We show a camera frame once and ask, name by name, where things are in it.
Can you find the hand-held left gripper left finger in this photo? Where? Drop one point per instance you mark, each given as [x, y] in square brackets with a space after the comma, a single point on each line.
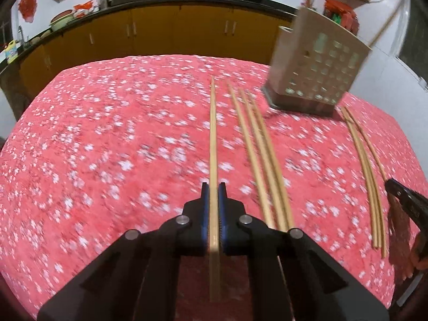
[204, 227]

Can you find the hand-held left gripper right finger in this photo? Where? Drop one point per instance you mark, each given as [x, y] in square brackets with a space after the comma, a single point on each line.
[224, 227]

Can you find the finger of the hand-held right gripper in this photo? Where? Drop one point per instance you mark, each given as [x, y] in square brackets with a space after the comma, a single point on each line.
[396, 190]

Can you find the beige perforated utensil holder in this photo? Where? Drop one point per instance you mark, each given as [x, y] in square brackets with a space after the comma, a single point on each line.
[317, 73]

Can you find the person's right hand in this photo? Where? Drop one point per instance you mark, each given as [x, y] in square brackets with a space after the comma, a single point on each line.
[420, 250]

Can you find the red floral tablecloth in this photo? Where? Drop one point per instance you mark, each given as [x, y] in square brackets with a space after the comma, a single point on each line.
[100, 157]

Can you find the window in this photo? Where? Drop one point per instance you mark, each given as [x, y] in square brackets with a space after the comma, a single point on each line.
[414, 40]

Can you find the red packets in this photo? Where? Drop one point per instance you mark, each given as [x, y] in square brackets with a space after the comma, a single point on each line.
[341, 10]

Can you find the wooden base cabinets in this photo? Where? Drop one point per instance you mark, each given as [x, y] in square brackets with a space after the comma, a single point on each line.
[150, 36]

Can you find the black kitchen countertop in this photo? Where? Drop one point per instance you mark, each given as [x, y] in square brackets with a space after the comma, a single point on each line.
[174, 0]

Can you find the green pot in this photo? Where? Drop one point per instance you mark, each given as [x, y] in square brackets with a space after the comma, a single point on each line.
[62, 23]

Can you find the red and white plastic bag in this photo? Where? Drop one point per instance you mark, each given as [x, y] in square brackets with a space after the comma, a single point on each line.
[83, 8]

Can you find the yellow detergent bottle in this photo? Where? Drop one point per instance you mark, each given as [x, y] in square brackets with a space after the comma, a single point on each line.
[11, 53]

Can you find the metal faucet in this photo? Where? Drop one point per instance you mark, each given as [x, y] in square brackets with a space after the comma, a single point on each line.
[20, 36]

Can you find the red hanging plastic bag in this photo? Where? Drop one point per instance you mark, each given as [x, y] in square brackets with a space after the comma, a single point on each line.
[28, 6]

